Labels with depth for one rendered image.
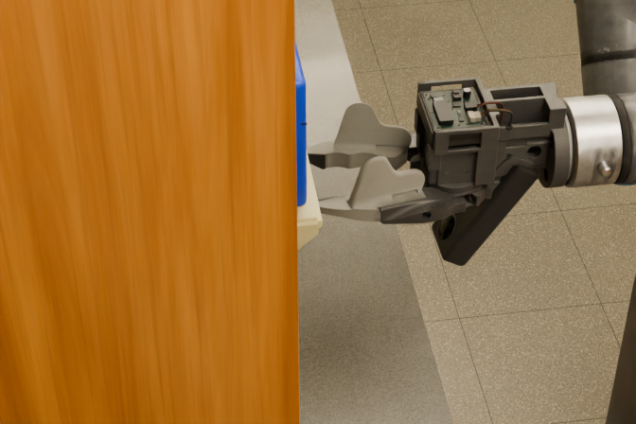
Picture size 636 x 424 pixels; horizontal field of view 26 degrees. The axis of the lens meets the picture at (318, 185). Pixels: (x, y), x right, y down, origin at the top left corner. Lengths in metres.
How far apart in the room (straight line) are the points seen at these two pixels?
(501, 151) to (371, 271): 0.50
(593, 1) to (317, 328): 0.50
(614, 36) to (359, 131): 0.26
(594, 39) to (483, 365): 1.61
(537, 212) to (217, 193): 2.52
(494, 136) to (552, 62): 2.57
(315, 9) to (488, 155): 0.98
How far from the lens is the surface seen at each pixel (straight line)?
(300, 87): 0.75
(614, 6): 1.26
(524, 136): 1.13
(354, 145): 1.16
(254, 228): 0.69
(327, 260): 1.62
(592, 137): 1.13
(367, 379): 1.49
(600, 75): 1.26
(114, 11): 0.61
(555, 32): 3.78
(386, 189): 1.10
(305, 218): 0.80
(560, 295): 2.97
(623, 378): 2.26
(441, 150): 1.09
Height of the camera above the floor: 2.03
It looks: 39 degrees down
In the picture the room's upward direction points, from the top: straight up
